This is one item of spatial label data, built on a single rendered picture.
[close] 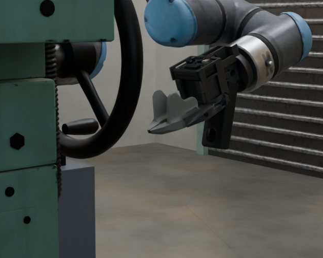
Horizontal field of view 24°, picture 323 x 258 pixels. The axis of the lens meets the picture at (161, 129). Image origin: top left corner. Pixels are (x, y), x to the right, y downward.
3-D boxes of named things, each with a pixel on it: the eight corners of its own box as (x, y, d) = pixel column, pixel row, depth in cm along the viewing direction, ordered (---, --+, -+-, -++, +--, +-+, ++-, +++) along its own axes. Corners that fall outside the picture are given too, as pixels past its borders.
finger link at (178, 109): (141, 104, 114) (183, 80, 119) (151, 138, 116) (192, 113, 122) (154, 106, 112) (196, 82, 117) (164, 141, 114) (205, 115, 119)
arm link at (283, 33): (271, 43, 143) (314, 65, 137) (228, 69, 136) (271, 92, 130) (278, 0, 137) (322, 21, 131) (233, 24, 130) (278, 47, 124)
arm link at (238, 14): (190, -16, 136) (242, 9, 130) (227, -15, 145) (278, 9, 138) (176, 31, 140) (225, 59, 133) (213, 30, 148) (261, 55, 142)
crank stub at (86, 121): (102, 121, 112) (93, 114, 114) (71, 125, 108) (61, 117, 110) (99, 136, 113) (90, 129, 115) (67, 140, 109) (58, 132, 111)
